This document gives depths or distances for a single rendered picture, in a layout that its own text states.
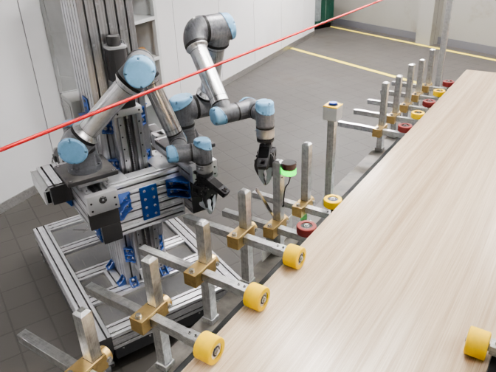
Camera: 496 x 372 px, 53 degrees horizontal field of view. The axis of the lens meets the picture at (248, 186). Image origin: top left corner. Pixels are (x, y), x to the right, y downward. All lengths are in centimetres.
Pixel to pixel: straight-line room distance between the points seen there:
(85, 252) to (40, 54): 187
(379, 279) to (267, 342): 47
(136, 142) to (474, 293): 158
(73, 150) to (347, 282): 116
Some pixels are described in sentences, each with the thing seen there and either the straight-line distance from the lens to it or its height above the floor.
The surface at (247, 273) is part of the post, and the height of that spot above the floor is 76.
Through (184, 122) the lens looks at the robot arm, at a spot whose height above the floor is 116.
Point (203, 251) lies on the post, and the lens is 170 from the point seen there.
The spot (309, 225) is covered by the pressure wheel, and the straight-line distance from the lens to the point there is 203.
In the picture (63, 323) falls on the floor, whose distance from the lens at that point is 314.
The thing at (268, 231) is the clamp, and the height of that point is 86.
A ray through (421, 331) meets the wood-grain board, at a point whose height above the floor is 90.
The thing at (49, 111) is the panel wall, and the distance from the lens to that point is 459.
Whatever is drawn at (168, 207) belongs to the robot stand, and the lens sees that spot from 252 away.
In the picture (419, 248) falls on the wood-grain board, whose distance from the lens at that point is 197.
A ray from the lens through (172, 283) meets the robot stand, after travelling 289.
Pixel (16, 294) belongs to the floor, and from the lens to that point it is 347.
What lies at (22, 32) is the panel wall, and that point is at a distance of 439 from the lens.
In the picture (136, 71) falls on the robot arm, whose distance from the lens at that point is 198.
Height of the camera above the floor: 199
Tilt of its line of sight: 28 degrees down
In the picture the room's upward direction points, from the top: 2 degrees counter-clockwise
